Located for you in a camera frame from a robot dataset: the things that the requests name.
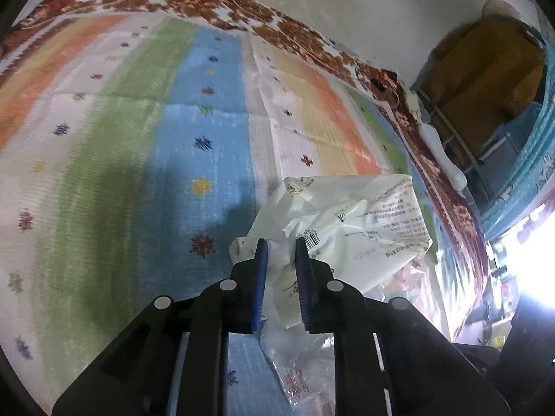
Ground clear plastic wrapper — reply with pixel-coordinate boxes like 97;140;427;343
258;260;436;416

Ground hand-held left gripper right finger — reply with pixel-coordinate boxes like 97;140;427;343
295;236;512;416

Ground yellow cloth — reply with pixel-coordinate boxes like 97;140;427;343
427;15;545;139

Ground white elongated object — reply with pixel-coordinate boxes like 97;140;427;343
418;123;467;191

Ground white printed plastic bag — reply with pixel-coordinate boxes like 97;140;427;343
229;174;438;330

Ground teal patterned curtain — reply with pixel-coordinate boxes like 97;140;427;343
477;9;555;239

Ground metal rack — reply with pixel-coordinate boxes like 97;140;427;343
416;87;512;200

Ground striped colourful blanket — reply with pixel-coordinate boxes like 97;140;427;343
0;13;438;416

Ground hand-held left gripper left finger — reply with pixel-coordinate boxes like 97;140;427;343
52;238;270;416

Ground brown floral bedsheet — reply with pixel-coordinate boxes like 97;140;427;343
0;0;490;347

